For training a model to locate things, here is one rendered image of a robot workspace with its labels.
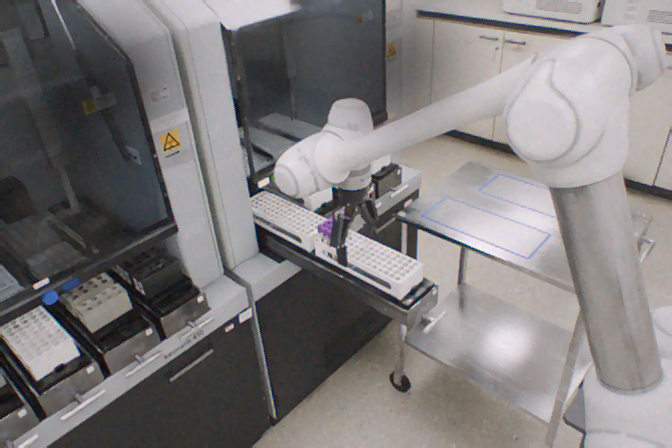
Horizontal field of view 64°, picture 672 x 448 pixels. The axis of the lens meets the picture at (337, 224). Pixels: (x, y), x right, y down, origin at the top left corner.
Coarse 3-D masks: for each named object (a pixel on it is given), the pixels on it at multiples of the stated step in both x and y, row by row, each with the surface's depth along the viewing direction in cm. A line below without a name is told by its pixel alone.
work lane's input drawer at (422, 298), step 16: (256, 224) 164; (272, 240) 159; (288, 256) 156; (304, 256) 151; (320, 272) 149; (336, 272) 145; (352, 288) 141; (368, 288) 138; (416, 288) 135; (432, 288) 137; (368, 304) 140; (384, 304) 135; (400, 304) 132; (416, 304) 132; (432, 304) 139; (400, 320) 133; (416, 320) 135; (432, 320) 135
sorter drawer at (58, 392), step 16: (0, 352) 130; (80, 352) 124; (16, 368) 122; (64, 368) 120; (80, 368) 121; (96, 368) 123; (32, 384) 118; (48, 384) 116; (64, 384) 119; (80, 384) 122; (96, 384) 125; (48, 400) 117; (64, 400) 120; (80, 400) 120; (96, 400) 121; (48, 416) 118; (64, 416) 117
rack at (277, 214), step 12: (264, 192) 170; (252, 204) 165; (264, 204) 164; (276, 204) 165; (288, 204) 164; (264, 216) 159; (276, 216) 158; (288, 216) 158; (300, 216) 158; (312, 216) 158; (276, 228) 163; (288, 228) 153; (300, 228) 152; (312, 228) 152; (300, 240) 157; (312, 240) 150
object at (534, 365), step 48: (432, 192) 173; (480, 192) 171; (528, 192) 170; (480, 240) 150; (528, 240) 149; (432, 336) 194; (480, 336) 193; (528, 336) 191; (576, 336) 138; (480, 384) 176; (528, 384) 174; (576, 384) 173
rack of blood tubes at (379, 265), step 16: (352, 240) 146; (368, 240) 146; (320, 256) 148; (336, 256) 146; (352, 256) 141; (368, 256) 140; (384, 256) 139; (400, 256) 139; (352, 272) 141; (368, 272) 136; (384, 272) 135; (400, 272) 134; (416, 272) 134; (384, 288) 135; (400, 288) 131
